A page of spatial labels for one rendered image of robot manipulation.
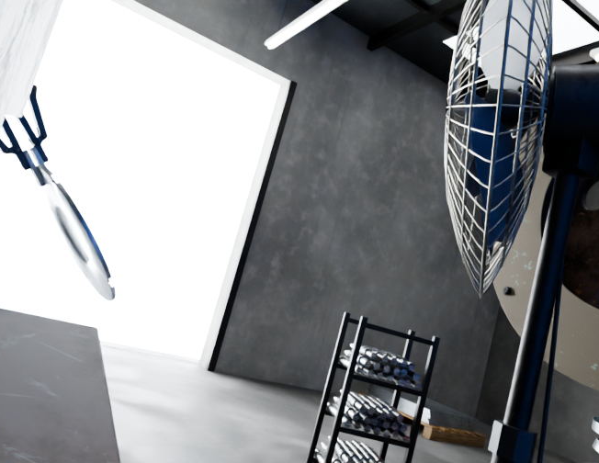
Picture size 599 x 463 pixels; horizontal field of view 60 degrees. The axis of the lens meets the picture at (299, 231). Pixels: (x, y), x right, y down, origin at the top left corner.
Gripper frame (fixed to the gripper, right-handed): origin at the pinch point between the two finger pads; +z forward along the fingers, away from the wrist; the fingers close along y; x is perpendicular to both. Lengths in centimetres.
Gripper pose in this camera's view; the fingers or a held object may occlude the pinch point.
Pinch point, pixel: (37, 166)
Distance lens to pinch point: 108.1
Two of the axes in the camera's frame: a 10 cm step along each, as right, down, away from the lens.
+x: -5.8, -0.6, 8.1
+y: 7.4, -4.6, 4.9
